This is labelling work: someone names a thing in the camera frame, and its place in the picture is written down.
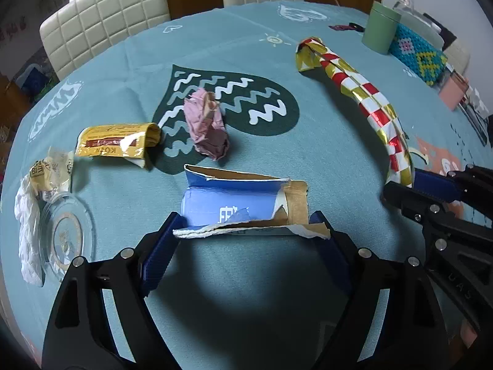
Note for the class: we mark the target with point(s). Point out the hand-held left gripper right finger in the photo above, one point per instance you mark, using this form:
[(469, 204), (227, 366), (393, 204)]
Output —
[(333, 250)]

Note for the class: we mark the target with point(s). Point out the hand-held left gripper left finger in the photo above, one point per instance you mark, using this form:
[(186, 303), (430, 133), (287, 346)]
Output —
[(161, 254)]

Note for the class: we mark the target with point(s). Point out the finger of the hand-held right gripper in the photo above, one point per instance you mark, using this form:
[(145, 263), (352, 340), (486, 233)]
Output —
[(454, 254), (435, 187)]

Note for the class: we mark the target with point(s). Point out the torn blue cardboard box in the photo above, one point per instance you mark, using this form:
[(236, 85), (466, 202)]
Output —
[(231, 204)]

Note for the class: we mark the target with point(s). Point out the red gold checked wrapping paper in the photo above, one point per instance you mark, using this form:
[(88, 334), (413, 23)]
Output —
[(369, 96)]

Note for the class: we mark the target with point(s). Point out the pink paper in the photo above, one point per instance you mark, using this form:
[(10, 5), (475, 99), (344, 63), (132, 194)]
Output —
[(204, 127)]

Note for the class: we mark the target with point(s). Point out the clear yellow wrapper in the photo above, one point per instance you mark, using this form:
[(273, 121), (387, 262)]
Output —
[(52, 171)]

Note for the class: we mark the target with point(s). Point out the pink small box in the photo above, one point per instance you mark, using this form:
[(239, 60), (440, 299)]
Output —
[(452, 92)]

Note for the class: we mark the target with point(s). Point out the clear plastic lid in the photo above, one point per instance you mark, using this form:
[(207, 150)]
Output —
[(67, 235)]

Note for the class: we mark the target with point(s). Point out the white power strip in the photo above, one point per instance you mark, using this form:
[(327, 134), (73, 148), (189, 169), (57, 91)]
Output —
[(479, 100)]

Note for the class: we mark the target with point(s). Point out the yellow snack wrapper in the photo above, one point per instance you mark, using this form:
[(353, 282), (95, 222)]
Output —
[(111, 140)]

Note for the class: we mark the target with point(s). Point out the teal printed tablecloth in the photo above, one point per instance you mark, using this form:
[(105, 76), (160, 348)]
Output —
[(269, 142)]

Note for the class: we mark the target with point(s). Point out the beaded teal tissue box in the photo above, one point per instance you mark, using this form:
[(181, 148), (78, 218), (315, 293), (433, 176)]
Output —
[(418, 56)]

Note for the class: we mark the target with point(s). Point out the large crumpled white tissue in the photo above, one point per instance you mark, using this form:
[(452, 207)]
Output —
[(27, 231)]

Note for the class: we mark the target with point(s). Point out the clear plastic box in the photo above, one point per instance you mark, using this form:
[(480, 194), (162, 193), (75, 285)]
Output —
[(420, 23)]

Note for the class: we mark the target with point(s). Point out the green round canister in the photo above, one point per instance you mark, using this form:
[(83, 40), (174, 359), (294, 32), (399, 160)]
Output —
[(379, 27)]

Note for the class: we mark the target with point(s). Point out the dark red hair clip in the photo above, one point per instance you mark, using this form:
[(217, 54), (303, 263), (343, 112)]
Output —
[(344, 27)]

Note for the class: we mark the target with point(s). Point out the blue bag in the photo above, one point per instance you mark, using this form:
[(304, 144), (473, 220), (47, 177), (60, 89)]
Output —
[(32, 79)]

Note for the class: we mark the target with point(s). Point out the pink wall pictures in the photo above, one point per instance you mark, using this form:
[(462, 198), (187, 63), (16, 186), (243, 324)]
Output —
[(11, 29)]

